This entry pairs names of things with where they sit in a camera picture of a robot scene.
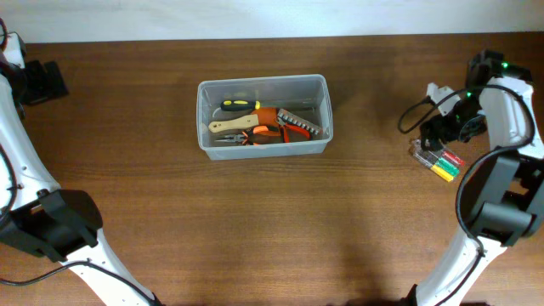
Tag orange scraper wooden handle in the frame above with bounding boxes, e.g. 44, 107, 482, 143
208, 108, 278, 133

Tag orange black needle nose pliers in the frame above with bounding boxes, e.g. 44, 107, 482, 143
215, 125, 281, 145

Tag red screwdriver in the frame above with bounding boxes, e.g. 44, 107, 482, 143
442, 150, 465, 167

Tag clear screwdriver set case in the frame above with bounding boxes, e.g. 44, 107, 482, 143
409, 139, 465, 183

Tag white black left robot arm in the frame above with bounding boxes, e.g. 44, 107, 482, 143
1, 29, 160, 305

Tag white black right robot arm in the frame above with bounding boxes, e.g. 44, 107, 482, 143
400, 50, 543, 305

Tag metal file black yellow handle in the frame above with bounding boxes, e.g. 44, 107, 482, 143
219, 99, 318, 114

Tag yellow screwdriver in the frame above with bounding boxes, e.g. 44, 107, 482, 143
414, 155, 459, 182

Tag green screwdriver lower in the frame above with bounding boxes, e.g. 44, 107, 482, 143
430, 163, 458, 182

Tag small red handled pliers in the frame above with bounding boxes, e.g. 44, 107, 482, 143
275, 117, 313, 143

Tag clear plastic container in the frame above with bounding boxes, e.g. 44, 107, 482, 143
196, 74, 333, 160

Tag green screwdriver upper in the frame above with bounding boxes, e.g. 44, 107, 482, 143
435, 157, 460, 177

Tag green screwdriver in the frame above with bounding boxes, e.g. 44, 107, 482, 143
435, 157, 460, 177
430, 163, 458, 182

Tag orange toothed bar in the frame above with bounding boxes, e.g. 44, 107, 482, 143
277, 109, 323, 135

